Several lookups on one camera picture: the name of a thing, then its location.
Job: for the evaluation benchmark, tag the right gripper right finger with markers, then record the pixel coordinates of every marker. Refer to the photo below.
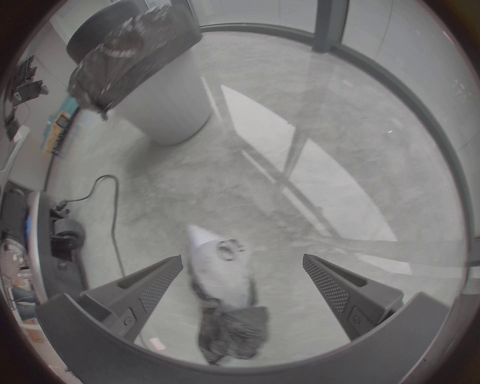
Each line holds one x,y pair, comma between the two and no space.
352,300

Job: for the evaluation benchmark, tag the crumpled black plastic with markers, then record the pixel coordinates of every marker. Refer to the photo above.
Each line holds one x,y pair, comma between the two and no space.
234,332

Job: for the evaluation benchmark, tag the white trash bin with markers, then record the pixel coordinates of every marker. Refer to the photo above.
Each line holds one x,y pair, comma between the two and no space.
172,101

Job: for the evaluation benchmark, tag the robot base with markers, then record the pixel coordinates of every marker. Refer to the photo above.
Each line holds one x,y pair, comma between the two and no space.
41,240

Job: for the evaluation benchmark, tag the black plastic bag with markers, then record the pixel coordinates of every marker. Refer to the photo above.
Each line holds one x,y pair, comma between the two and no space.
112,63

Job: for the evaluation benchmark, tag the dark grey round chair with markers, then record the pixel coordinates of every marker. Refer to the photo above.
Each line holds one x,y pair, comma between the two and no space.
84,37

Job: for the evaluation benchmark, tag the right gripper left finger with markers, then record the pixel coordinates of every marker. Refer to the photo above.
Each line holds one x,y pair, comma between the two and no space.
131,300

